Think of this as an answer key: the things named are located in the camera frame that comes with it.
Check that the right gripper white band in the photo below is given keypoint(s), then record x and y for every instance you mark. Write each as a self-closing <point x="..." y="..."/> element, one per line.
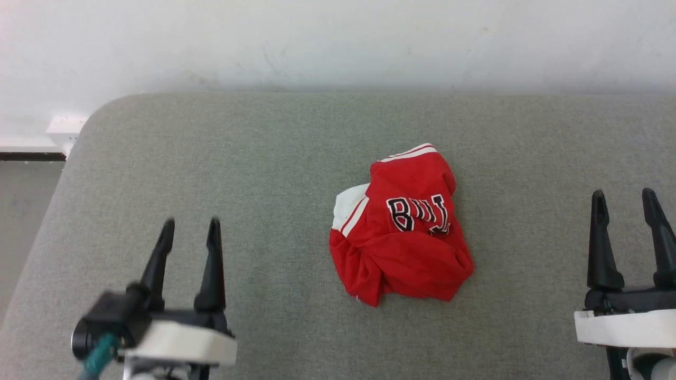
<point x="628" y="324"/>

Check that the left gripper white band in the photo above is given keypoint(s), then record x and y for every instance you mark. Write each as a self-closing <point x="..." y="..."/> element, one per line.
<point x="185" y="340"/>

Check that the red basketball jersey white trim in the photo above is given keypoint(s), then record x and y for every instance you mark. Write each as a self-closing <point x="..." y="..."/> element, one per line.
<point x="406" y="253"/>

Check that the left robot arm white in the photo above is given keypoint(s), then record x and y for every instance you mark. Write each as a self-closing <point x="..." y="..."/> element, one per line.
<point x="158" y="372"/>

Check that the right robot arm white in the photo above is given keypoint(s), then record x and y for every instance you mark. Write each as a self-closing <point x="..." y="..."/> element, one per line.
<point x="641" y="365"/>

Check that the grey fabric sofa cushion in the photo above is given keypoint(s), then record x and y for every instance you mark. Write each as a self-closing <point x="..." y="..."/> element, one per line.
<point x="274" y="211"/>

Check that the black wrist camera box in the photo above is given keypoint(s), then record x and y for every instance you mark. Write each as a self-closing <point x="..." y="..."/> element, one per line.
<point x="113" y="316"/>

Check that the white wall box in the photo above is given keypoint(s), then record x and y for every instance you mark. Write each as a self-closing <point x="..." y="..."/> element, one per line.
<point x="64" y="129"/>

